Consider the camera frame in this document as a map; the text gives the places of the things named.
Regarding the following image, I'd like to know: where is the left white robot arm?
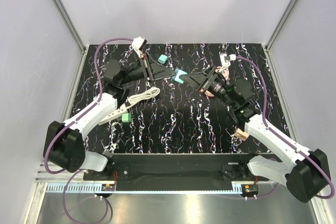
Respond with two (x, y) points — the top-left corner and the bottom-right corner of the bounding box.
(43, 53), (175, 180)

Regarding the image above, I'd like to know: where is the pink cube adapter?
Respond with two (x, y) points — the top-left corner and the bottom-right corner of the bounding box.
(234, 128), (249, 141)

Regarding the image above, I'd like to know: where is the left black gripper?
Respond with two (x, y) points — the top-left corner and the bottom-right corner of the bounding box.
(120, 52), (176, 86)

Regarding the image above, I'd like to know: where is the white slotted cable duct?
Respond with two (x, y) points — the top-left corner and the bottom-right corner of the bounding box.
(46, 183), (115, 194)

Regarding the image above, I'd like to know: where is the purple cable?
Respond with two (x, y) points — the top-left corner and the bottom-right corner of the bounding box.
(43, 36), (134, 175)
(235, 55), (332, 199)

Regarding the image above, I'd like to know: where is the pink coiled cord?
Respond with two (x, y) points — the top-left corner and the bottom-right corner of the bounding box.
(219, 66), (230, 80)

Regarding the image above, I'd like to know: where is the white power strip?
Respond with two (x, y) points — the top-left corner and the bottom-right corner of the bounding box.
(98, 104), (128, 125)

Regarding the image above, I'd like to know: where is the green plug adapter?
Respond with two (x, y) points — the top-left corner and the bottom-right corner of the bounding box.
(121, 113), (132, 123)

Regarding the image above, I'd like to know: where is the black marbled mat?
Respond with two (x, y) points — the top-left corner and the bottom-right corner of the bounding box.
(84, 44), (289, 154)

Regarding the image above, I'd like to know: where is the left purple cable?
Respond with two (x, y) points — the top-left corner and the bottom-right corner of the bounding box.
(43, 36), (134, 175)

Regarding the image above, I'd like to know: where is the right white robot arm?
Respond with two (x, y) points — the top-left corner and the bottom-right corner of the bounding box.
(180, 67), (335, 203)

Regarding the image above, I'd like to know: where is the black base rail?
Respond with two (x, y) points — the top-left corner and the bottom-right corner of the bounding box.
(83, 154), (265, 193)

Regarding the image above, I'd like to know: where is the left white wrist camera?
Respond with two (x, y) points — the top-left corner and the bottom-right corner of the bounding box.
(131, 37), (147, 52)

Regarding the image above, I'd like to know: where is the white coiled cord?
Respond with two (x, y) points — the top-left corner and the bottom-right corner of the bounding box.
(127, 87), (161, 108)

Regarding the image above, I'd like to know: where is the pink round power socket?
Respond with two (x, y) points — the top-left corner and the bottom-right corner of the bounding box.
(204, 90), (214, 97)

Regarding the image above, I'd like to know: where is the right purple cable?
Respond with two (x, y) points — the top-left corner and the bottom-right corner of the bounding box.
(235, 55), (332, 199)

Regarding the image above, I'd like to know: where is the teal USB charger plug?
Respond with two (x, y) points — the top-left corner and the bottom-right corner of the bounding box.
(172, 68), (187, 84)

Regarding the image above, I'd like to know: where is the teal charger on mat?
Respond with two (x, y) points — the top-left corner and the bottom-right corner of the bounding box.
(157, 55), (168, 65)

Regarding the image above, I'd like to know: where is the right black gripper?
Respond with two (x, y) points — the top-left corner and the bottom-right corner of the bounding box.
(180, 65), (237, 108)

